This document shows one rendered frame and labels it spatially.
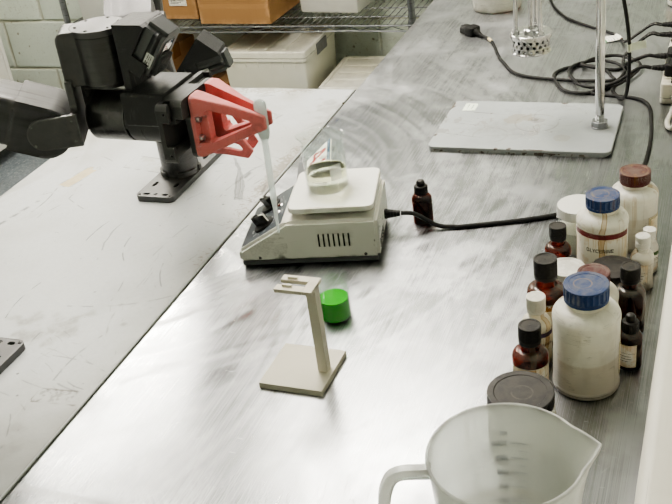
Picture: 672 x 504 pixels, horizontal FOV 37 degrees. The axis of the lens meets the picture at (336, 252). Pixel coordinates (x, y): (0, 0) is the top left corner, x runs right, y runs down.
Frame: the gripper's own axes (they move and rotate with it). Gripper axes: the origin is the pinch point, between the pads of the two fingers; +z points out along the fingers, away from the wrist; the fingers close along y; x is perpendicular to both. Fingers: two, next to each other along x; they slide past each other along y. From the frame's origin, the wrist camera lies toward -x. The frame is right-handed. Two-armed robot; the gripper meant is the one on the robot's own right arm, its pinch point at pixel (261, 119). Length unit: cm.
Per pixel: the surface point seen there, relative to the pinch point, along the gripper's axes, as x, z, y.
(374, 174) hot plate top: 23.3, -1.9, 34.9
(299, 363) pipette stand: 31.5, -0.4, 0.7
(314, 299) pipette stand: 21.3, 3.3, -0.4
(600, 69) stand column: 20, 24, 71
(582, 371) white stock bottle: 27.8, 32.4, 1.5
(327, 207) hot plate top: 23.5, -5.2, 24.6
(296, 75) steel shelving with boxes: 86, -106, 232
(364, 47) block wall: 89, -94, 272
